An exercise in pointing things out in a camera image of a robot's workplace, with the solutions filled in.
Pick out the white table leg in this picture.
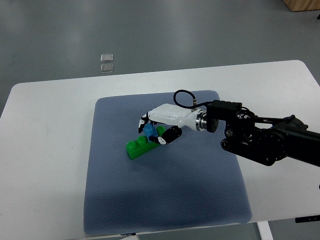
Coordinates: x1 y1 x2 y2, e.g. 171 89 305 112
256 221 274 240

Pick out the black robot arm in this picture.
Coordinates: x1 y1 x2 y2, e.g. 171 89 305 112
205 100 320 166

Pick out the long green block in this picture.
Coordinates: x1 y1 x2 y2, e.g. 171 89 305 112
125 126 166 160

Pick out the small blue block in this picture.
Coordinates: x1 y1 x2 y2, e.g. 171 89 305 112
142 123 159 143

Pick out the blue-grey fabric mat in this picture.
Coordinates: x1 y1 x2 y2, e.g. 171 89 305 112
83 93 252 235

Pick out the upper metal floor plate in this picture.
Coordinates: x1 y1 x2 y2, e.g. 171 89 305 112
100 53 114 63

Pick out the wooden box corner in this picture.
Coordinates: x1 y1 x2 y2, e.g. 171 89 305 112
283 0 320 12

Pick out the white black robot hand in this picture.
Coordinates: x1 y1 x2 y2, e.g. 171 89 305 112
138 103 207 145

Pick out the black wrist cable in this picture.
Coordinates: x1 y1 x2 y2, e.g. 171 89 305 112
173 89 208 110

